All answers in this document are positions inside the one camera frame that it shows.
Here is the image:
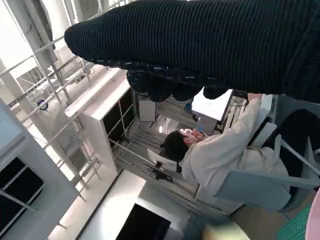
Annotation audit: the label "white metal pipe frame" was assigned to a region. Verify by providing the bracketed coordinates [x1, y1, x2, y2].
[0, 34, 101, 196]

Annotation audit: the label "green cutting mat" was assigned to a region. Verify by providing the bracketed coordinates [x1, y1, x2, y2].
[279, 202, 313, 240]

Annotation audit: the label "pink bowl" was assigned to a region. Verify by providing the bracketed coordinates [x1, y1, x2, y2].
[306, 186, 320, 240]

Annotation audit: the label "grey chair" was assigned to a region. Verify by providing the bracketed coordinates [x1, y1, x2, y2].
[194, 134, 320, 213]

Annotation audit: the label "small white box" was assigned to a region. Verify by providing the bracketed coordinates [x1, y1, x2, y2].
[137, 99, 157, 123]

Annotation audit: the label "bright computer monitor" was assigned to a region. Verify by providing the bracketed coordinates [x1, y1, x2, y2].
[191, 88, 233, 121]

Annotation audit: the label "white cabinet dark panels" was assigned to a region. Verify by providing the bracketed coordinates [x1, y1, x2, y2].
[0, 99, 78, 240]
[64, 72, 137, 176]
[47, 169, 201, 240]

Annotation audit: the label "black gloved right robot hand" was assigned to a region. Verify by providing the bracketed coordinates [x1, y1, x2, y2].
[63, 0, 320, 103]

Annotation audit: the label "person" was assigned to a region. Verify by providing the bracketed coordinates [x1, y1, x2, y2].
[159, 92, 320, 218]

